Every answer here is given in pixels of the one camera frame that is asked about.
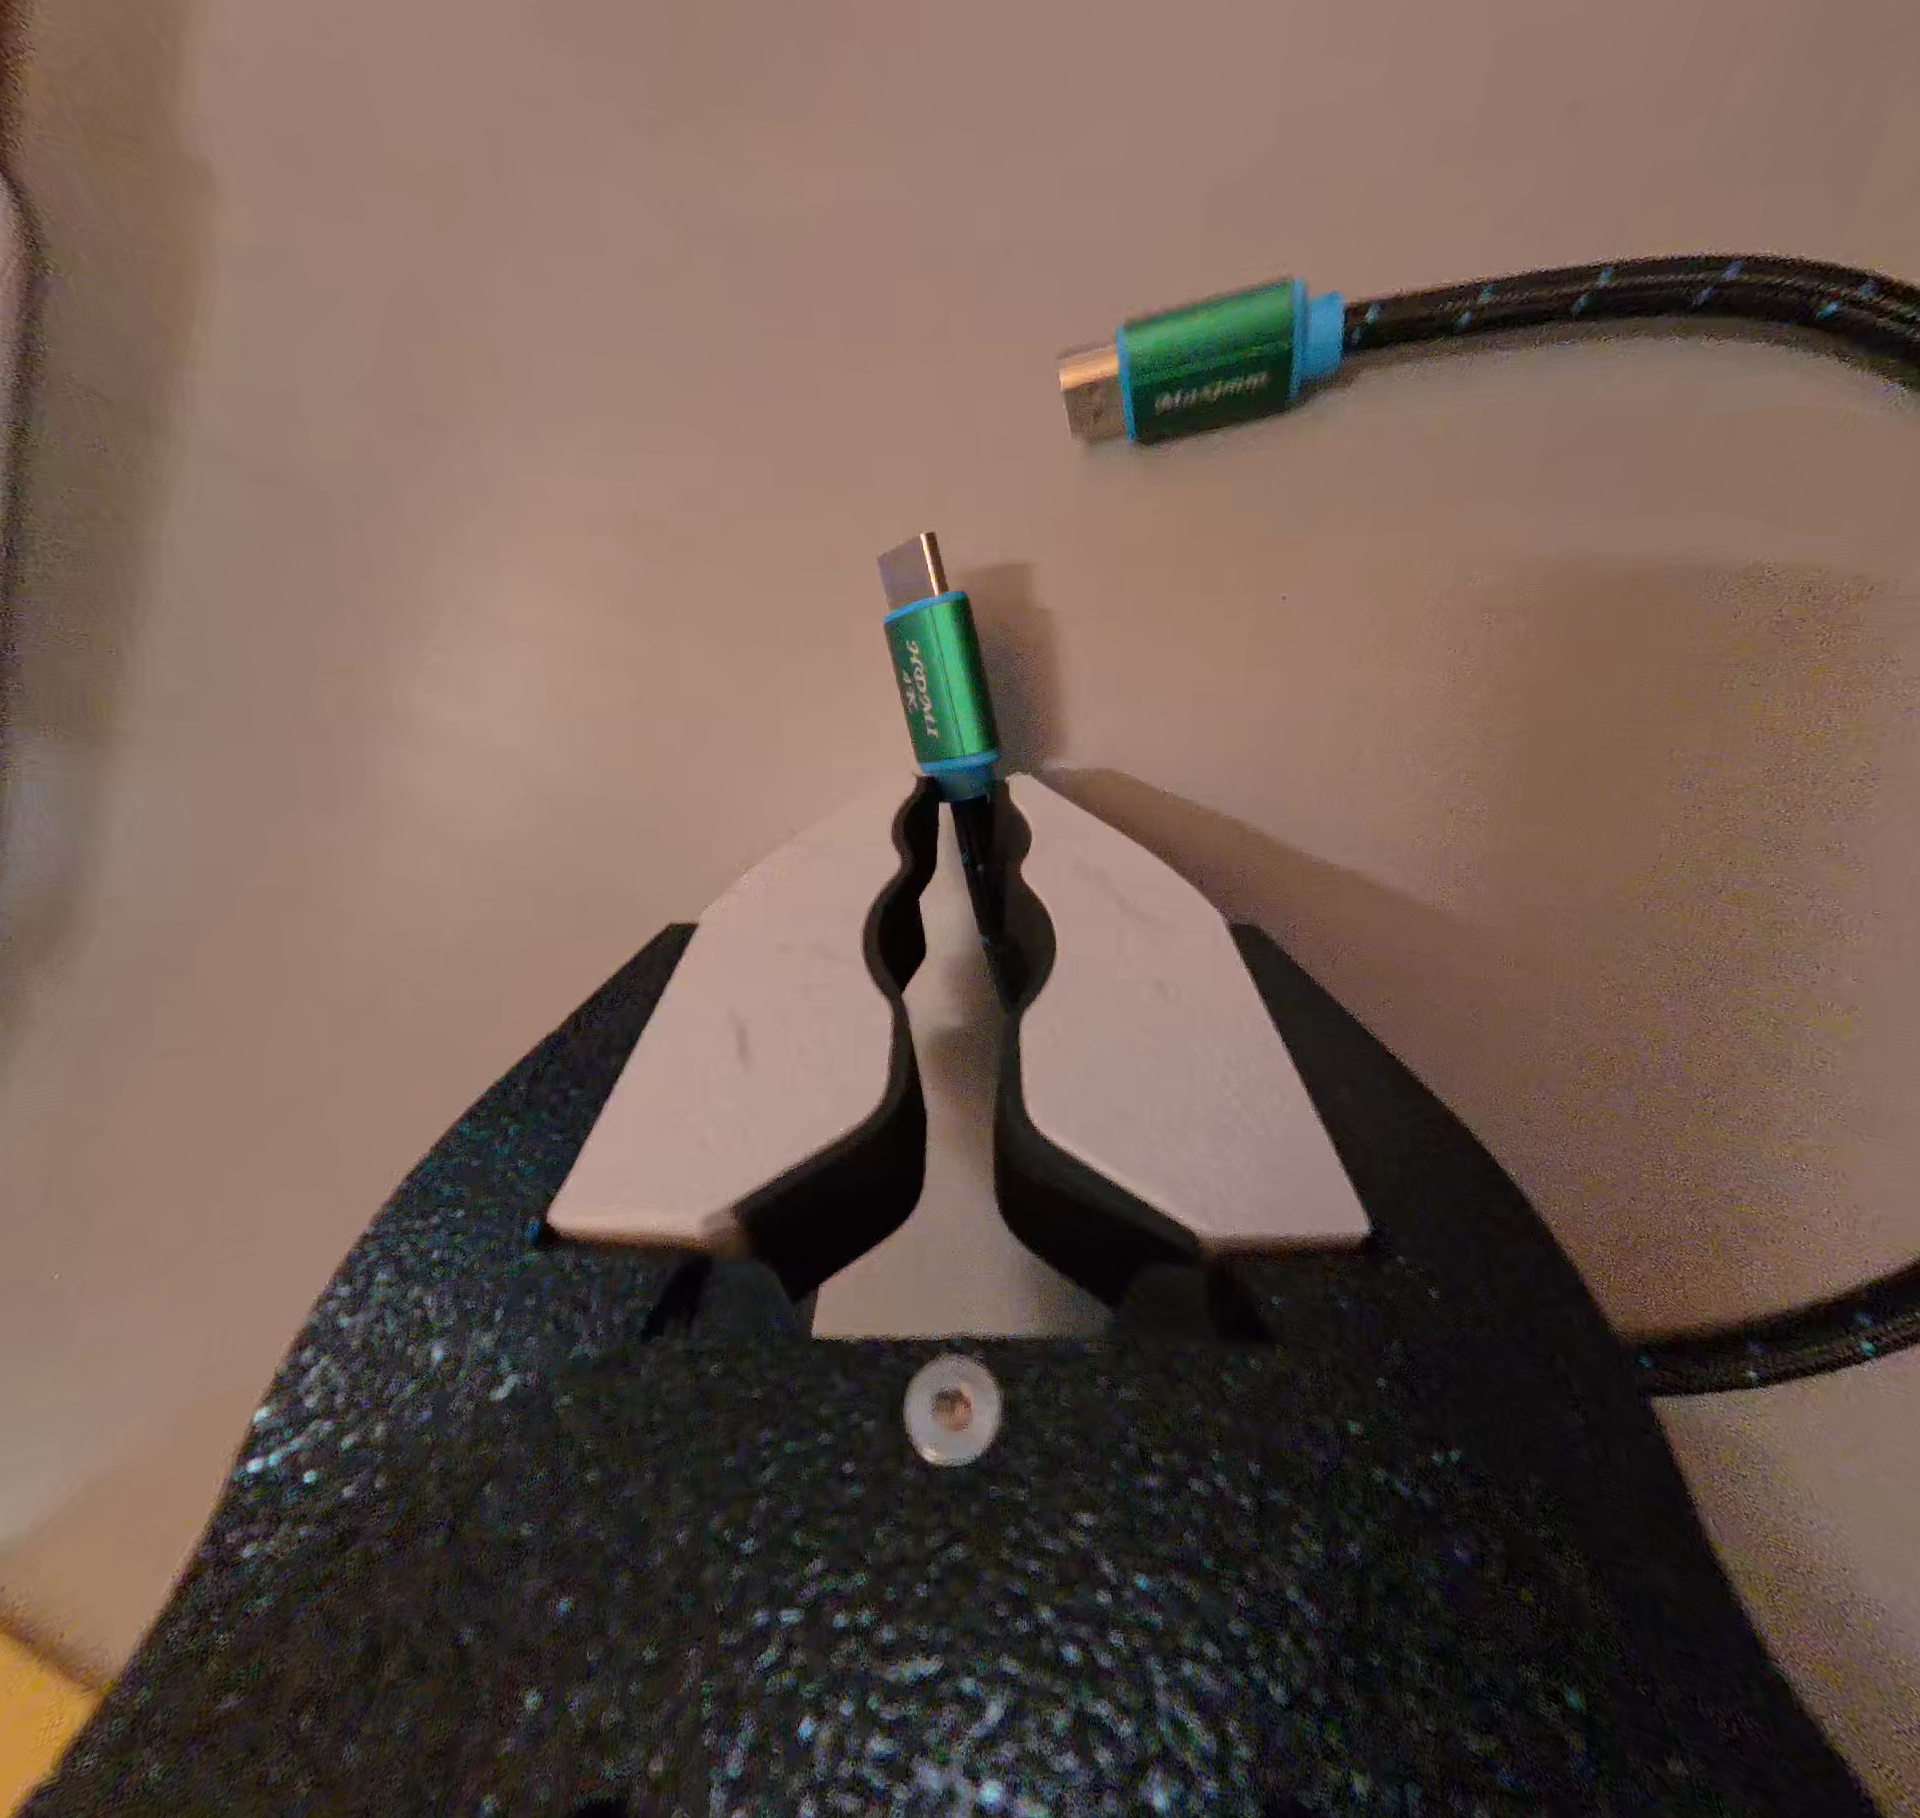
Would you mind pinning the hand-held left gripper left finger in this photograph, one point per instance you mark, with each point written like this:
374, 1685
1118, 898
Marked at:
734, 1068

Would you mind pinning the yellow plastic bin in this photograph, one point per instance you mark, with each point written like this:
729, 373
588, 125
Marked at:
33, 1720

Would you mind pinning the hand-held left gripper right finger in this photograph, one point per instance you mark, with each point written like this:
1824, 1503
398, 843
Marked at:
1170, 1083

